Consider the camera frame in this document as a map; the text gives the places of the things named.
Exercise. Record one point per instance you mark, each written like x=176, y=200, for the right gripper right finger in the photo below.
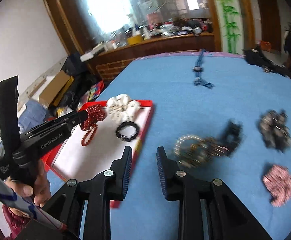
x=207, y=210

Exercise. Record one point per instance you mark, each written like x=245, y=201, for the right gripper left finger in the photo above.
x=88, y=202

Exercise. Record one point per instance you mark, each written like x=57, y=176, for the red checkered scrunchie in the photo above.
x=278, y=182

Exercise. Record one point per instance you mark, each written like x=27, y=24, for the red polka dot scrunchie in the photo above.
x=95, y=114

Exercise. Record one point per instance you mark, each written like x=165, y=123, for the white cherry print scrunchie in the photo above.
x=122, y=108

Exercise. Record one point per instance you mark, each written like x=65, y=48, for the grey organza scrunchie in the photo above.
x=273, y=129

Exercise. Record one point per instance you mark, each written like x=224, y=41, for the red jewelry box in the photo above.
x=71, y=160

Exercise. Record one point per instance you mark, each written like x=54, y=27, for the person left hand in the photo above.
x=40, y=191

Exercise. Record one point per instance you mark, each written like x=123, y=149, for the cardboard box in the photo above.
x=54, y=91

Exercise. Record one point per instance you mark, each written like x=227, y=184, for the black feather hair clip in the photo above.
x=231, y=138

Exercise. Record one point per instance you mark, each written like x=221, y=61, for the blue tablecloth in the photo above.
x=241, y=92

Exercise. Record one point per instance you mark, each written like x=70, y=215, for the wooden counter shelf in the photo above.
x=107, y=65

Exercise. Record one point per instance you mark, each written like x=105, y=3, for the blue striped bolo tie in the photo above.
x=198, y=70

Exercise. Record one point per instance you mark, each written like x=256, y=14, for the yellow container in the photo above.
x=134, y=40

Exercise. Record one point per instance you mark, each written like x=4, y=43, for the black bag on table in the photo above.
x=256, y=57

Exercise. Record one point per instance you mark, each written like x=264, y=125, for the bamboo wall decoration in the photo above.
x=230, y=23

